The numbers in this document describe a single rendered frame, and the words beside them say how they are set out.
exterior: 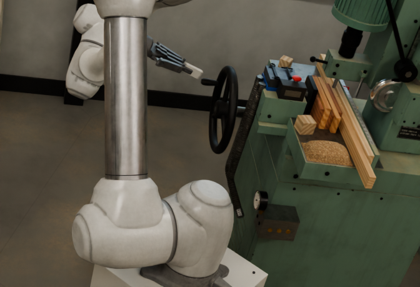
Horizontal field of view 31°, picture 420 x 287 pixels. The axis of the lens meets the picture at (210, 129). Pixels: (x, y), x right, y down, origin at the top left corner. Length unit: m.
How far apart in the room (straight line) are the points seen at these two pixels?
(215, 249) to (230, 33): 2.07
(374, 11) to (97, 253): 1.09
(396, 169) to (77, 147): 1.61
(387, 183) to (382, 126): 0.19
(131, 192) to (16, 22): 2.06
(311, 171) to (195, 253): 0.51
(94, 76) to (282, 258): 0.90
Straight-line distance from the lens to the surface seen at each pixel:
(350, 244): 2.61
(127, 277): 1.92
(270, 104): 2.28
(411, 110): 2.34
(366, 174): 2.13
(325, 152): 2.16
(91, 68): 2.21
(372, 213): 2.54
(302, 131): 2.25
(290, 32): 3.84
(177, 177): 3.44
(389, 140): 2.51
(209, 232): 1.79
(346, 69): 2.40
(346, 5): 2.28
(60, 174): 3.33
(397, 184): 2.48
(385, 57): 2.37
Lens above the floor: 2.05
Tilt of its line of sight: 32 degrees down
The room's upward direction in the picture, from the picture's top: 15 degrees clockwise
